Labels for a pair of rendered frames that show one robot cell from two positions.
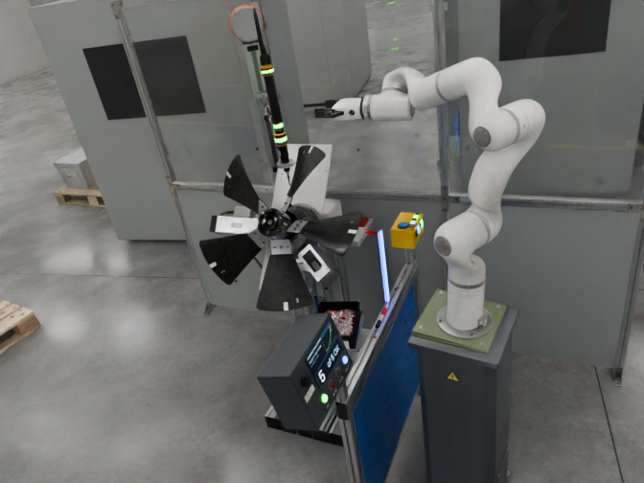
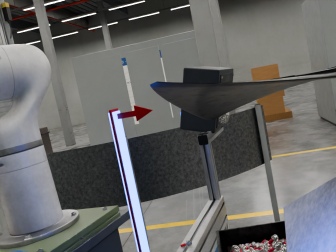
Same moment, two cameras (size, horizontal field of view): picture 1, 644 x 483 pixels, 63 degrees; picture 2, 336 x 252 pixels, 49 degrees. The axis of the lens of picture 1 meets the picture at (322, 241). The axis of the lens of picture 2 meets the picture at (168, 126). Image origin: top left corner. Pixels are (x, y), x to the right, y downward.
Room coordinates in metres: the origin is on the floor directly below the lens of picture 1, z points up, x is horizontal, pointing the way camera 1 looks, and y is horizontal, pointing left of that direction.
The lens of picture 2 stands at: (2.29, -0.23, 1.21)
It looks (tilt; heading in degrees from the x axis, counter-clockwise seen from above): 6 degrees down; 172
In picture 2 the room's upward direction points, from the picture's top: 11 degrees counter-clockwise
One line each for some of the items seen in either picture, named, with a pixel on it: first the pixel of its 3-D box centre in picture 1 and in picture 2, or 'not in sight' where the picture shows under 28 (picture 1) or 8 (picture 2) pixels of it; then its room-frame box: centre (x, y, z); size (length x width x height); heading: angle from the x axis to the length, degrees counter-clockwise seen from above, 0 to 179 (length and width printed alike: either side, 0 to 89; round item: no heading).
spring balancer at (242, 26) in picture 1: (246, 24); not in sight; (2.60, 0.17, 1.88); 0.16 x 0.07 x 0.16; 96
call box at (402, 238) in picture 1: (407, 231); not in sight; (1.97, -0.37, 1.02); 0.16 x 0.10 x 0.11; 151
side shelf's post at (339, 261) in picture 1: (345, 295); not in sight; (2.42, -0.08, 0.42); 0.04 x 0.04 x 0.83; 61
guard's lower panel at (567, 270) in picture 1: (373, 268); not in sight; (2.51, -0.26, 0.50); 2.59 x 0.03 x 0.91; 61
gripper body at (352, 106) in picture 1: (352, 107); not in sight; (1.74, -0.18, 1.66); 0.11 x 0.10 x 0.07; 61
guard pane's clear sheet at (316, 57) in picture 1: (352, 94); not in sight; (2.51, -0.26, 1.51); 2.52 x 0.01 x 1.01; 61
